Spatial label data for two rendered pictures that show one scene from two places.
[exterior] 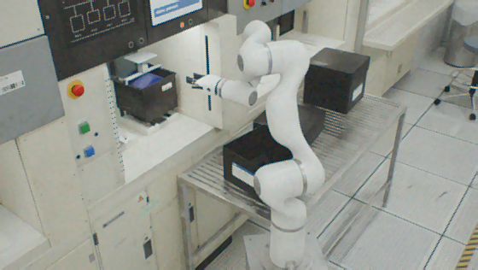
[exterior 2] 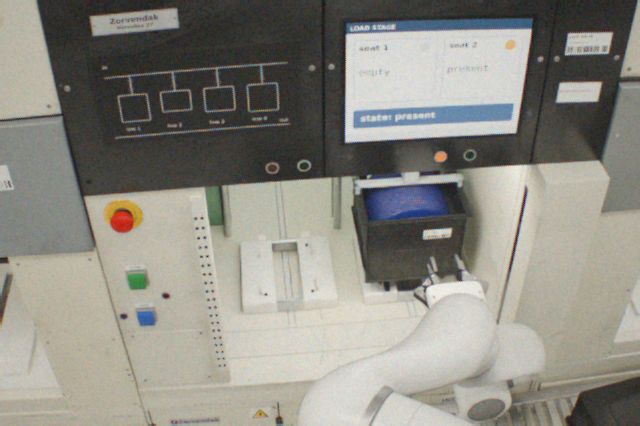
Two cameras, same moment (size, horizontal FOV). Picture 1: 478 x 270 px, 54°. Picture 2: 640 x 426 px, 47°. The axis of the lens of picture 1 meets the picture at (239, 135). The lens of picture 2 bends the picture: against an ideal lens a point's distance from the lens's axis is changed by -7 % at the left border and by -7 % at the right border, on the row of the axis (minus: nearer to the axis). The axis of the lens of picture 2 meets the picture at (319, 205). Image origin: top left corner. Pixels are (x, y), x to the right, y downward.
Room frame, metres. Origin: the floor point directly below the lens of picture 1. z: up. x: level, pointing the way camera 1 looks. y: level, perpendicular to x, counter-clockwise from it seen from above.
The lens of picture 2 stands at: (1.01, -0.39, 2.20)
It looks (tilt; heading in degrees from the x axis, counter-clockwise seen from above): 41 degrees down; 47
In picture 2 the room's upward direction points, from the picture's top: 1 degrees counter-clockwise
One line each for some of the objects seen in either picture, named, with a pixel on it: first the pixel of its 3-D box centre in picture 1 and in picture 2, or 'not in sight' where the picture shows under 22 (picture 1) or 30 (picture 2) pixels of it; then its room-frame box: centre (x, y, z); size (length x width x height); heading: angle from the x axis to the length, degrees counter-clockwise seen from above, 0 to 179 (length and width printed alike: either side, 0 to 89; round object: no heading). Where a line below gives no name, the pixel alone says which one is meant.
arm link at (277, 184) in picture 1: (281, 195); not in sight; (1.21, -0.14, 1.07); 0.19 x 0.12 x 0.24; 109
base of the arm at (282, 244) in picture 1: (287, 239); not in sight; (1.22, -0.17, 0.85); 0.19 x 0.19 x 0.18
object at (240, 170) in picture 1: (265, 161); not in sight; (1.71, -0.12, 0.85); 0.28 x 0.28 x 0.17; 45
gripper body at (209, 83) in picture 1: (212, 85); (458, 312); (1.79, 0.11, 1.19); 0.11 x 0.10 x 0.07; 53
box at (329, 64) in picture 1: (335, 79); not in sight; (2.47, -0.56, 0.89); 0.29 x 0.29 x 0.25; 56
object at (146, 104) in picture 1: (145, 87); (407, 208); (2.04, 0.45, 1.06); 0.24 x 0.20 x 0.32; 143
